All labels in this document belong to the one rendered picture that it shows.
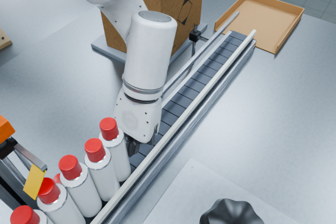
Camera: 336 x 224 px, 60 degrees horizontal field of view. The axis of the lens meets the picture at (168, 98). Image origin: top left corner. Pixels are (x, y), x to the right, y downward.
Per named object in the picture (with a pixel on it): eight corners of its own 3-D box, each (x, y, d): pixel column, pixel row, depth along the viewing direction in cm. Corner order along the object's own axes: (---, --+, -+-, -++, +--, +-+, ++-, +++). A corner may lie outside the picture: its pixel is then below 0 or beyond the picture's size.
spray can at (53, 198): (83, 239, 61) (55, 201, 46) (59, 239, 61) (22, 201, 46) (88, 214, 65) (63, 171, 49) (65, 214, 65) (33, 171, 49)
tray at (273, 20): (275, 54, 108) (278, 46, 105) (213, 30, 118) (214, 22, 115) (301, 16, 124) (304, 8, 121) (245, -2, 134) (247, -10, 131)
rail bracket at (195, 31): (204, 72, 102) (209, 34, 89) (186, 64, 104) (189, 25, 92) (209, 67, 103) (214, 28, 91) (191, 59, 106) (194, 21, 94)
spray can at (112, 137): (121, 187, 69) (107, 139, 53) (105, 174, 71) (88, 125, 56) (135, 171, 72) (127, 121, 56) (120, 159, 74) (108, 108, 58)
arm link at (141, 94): (113, 76, 58) (111, 89, 59) (148, 95, 54) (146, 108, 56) (139, 64, 64) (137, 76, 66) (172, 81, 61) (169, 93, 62)
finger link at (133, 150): (131, 134, 65) (127, 156, 69) (142, 141, 64) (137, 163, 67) (139, 128, 68) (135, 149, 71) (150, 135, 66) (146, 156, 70)
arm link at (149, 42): (120, 66, 62) (126, 89, 54) (128, 4, 55) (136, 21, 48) (158, 68, 64) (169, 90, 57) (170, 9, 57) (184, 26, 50)
